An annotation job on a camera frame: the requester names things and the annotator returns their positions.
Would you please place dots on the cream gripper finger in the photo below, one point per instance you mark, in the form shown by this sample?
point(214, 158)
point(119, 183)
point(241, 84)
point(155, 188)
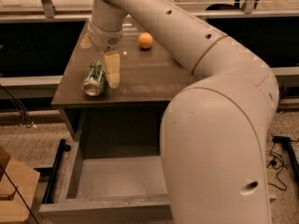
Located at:
point(112, 68)
point(86, 42)

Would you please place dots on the black metal floor bar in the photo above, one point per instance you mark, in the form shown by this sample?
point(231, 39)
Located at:
point(51, 172)

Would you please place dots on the orange fruit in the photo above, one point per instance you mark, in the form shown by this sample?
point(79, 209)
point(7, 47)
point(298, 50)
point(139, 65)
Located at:
point(145, 41)

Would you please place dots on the cardboard box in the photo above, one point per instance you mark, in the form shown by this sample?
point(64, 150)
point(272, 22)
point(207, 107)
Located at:
point(18, 183)

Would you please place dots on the black stand base right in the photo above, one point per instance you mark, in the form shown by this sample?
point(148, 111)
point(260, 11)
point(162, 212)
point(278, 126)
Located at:
point(286, 143)

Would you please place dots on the green soda can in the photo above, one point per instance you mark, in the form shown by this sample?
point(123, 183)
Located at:
point(94, 80)

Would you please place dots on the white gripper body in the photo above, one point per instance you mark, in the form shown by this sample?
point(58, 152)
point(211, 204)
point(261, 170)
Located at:
point(104, 40)

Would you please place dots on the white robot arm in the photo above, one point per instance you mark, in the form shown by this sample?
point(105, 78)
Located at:
point(202, 94)

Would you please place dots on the open grey top drawer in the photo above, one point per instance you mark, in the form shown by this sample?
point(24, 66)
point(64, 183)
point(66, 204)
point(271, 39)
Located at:
point(115, 171)

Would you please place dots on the grey cabinet with countertop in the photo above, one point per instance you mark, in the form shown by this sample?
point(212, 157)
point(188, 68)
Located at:
point(145, 76)

